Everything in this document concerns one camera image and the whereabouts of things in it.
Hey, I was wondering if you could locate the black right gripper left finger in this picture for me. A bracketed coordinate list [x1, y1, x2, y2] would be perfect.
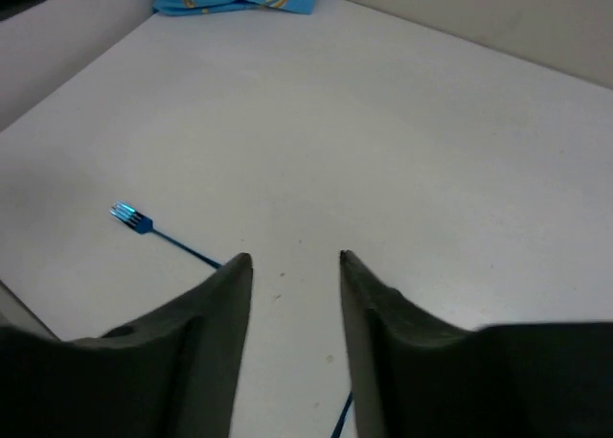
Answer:
[1, 253, 253, 437]

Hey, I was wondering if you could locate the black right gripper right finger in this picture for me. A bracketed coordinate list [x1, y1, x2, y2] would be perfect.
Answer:
[339, 250, 612, 437]

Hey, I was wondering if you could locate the blue metal spoon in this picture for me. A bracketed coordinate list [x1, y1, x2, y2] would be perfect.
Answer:
[330, 392, 353, 438]

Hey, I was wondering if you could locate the blue metal fork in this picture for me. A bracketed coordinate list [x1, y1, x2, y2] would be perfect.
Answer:
[109, 201, 221, 269]

